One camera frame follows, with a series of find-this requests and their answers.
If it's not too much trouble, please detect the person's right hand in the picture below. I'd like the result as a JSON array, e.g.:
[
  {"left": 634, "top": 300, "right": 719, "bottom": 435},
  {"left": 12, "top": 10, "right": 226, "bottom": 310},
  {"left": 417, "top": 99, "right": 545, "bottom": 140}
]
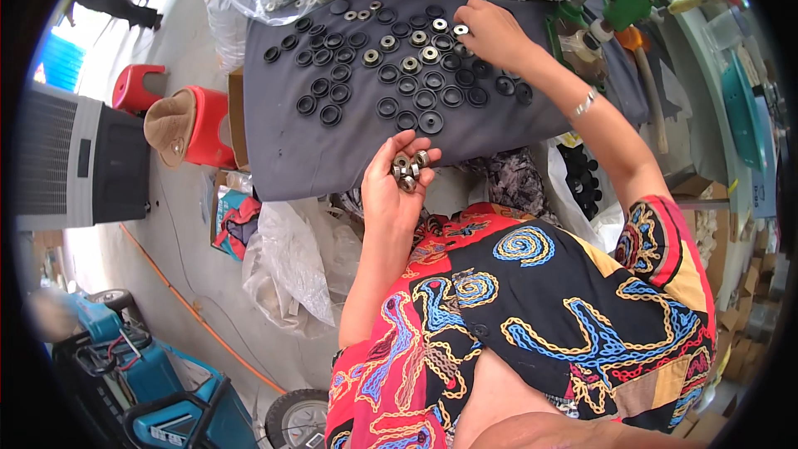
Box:
[{"left": 453, "top": 0, "right": 538, "bottom": 73}]

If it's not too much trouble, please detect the person's left hand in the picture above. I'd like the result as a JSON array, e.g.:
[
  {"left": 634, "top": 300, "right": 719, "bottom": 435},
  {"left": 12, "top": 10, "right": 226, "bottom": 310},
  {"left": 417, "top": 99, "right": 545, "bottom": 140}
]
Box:
[{"left": 360, "top": 130, "right": 442, "bottom": 238}]

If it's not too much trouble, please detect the handful of metal bearings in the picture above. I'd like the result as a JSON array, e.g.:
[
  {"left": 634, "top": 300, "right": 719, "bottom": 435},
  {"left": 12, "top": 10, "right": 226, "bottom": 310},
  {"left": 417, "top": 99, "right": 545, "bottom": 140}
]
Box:
[{"left": 391, "top": 150, "right": 431, "bottom": 194}]

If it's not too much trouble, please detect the group of bearings in caps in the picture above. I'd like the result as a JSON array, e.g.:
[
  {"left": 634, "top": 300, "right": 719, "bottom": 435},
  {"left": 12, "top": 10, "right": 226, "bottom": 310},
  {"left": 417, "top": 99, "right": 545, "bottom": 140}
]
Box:
[{"left": 343, "top": 1, "right": 451, "bottom": 76}]

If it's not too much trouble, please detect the spread of black rubber caps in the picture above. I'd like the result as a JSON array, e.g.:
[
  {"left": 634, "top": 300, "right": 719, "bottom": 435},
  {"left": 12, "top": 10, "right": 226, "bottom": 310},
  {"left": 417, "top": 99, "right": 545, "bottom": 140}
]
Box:
[{"left": 263, "top": 0, "right": 534, "bottom": 136}]

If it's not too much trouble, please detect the green press machine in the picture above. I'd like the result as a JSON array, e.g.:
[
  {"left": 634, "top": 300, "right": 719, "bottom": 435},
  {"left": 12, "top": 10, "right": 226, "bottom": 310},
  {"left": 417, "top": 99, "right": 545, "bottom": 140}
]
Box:
[{"left": 547, "top": 0, "right": 655, "bottom": 85}]

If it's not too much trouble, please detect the white sack of black caps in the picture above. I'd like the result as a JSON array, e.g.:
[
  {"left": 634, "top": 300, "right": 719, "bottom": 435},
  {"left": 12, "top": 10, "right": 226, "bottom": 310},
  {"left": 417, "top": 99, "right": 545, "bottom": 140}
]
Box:
[{"left": 545, "top": 134, "right": 626, "bottom": 254}]

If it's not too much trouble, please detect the grey cloth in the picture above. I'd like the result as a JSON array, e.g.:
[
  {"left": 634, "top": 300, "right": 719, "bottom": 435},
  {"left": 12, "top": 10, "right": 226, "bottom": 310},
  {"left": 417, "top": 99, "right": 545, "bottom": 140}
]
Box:
[{"left": 242, "top": 0, "right": 652, "bottom": 202}]

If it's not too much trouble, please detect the white plastic sack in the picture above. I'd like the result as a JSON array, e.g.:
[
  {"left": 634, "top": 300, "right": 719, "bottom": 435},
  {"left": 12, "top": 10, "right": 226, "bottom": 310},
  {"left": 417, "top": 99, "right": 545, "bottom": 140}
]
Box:
[{"left": 201, "top": 0, "right": 250, "bottom": 72}]

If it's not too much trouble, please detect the brown cardboard box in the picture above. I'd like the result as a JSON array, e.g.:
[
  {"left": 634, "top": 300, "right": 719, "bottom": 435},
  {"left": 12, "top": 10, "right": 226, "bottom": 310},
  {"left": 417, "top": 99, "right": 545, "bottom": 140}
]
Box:
[{"left": 227, "top": 67, "right": 251, "bottom": 172}]

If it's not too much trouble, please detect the large red plastic stool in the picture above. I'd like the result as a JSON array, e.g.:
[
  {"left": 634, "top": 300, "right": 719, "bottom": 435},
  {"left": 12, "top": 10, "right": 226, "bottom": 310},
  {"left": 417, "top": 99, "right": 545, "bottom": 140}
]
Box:
[{"left": 181, "top": 86, "right": 238, "bottom": 169}]

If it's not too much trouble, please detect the teal plastic tray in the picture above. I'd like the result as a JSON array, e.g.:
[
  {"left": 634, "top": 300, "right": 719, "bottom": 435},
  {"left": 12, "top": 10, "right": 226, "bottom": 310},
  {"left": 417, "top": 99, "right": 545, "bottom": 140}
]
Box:
[{"left": 721, "top": 50, "right": 768, "bottom": 172}]

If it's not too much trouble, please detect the person's body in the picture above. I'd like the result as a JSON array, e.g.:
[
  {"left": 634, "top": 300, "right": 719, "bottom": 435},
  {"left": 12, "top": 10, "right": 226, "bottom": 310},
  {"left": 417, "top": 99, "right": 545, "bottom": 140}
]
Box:
[{"left": 324, "top": 195, "right": 718, "bottom": 449}]

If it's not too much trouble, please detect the heap of clear plastic bags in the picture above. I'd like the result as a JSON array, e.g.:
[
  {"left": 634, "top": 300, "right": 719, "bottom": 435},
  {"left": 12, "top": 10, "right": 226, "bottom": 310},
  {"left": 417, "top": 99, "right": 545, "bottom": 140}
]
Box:
[{"left": 242, "top": 200, "right": 364, "bottom": 339}]

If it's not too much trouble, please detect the cardboard box with cloths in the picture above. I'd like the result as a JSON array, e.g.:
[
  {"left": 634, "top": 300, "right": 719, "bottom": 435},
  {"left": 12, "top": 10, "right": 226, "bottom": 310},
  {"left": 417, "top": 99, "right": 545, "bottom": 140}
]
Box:
[{"left": 209, "top": 170, "right": 263, "bottom": 262}]

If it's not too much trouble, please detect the tan knitted hat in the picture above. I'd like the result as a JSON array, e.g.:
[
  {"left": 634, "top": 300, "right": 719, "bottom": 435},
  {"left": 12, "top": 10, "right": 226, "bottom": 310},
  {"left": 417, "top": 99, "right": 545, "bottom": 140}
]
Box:
[{"left": 143, "top": 89, "right": 198, "bottom": 169}]

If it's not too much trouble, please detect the small red plastic stool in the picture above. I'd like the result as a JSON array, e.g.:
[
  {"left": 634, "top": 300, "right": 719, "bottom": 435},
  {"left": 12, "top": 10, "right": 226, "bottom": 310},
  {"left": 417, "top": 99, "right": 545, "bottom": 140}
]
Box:
[{"left": 112, "top": 64, "right": 168, "bottom": 114}]

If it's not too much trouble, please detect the heap of cardboard boxes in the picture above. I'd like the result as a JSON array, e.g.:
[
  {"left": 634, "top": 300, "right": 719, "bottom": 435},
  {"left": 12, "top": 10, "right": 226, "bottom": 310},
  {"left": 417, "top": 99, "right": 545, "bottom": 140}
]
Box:
[{"left": 670, "top": 175, "right": 786, "bottom": 444}]

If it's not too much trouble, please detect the blue panel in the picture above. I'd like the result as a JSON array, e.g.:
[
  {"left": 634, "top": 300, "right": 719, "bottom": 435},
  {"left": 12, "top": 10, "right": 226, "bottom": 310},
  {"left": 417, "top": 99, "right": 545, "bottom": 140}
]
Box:
[{"left": 34, "top": 31, "right": 87, "bottom": 93}]

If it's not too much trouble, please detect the grey air cooler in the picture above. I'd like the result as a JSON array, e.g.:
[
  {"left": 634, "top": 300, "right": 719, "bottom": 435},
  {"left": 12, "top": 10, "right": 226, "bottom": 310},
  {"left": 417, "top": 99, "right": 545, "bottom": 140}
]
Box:
[{"left": 15, "top": 81, "right": 152, "bottom": 232}]

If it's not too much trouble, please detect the black rubber wheel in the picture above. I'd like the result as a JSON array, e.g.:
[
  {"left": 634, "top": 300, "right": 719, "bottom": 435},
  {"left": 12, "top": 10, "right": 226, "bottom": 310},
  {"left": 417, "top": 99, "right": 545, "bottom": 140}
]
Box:
[{"left": 265, "top": 388, "right": 330, "bottom": 449}]

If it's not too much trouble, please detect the blue electric vehicle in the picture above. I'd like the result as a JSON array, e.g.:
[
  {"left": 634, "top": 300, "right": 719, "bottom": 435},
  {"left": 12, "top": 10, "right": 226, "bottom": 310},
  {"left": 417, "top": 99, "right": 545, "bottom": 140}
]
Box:
[{"left": 50, "top": 290, "right": 259, "bottom": 449}]

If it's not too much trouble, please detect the silver bracelet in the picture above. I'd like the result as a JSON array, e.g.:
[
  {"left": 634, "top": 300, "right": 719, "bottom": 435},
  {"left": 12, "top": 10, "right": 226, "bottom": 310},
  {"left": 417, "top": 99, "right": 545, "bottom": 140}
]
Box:
[{"left": 570, "top": 87, "right": 599, "bottom": 121}]

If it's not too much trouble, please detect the wooden handled hammer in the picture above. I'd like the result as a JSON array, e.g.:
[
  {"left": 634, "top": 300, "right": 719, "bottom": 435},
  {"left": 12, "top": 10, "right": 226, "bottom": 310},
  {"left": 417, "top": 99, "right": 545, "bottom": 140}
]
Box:
[{"left": 614, "top": 25, "right": 671, "bottom": 155}]

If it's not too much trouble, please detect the orange hose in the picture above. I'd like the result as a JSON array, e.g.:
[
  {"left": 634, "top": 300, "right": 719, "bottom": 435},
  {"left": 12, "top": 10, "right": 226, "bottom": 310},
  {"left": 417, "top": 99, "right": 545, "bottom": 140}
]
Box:
[{"left": 118, "top": 223, "right": 288, "bottom": 395}]

